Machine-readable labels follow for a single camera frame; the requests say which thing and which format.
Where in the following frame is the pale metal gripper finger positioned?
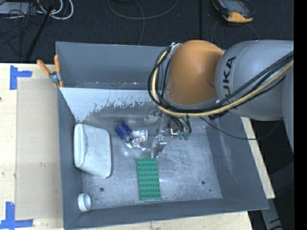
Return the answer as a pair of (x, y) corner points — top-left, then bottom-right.
(150, 138), (159, 159)
(155, 135), (168, 158)

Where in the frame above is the crumpled clear bottle blue cap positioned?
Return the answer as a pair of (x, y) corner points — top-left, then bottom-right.
(114, 122), (148, 151)

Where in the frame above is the dark green flat block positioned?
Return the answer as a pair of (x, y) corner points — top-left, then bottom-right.
(136, 157), (163, 201)

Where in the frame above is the grey metal bin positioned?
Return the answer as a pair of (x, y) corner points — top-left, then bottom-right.
(55, 41), (270, 224)

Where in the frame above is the white plastic container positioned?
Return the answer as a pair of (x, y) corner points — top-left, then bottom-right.
(73, 123), (114, 179)

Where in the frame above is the small white cup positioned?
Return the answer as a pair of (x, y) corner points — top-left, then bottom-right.
(77, 192), (93, 213)

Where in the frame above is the brown cardboard board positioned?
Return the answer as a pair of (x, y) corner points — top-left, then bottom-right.
(14, 77), (64, 221)

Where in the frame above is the black cylinder on white bracket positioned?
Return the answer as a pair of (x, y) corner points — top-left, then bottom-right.
(168, 125), (180, 138)

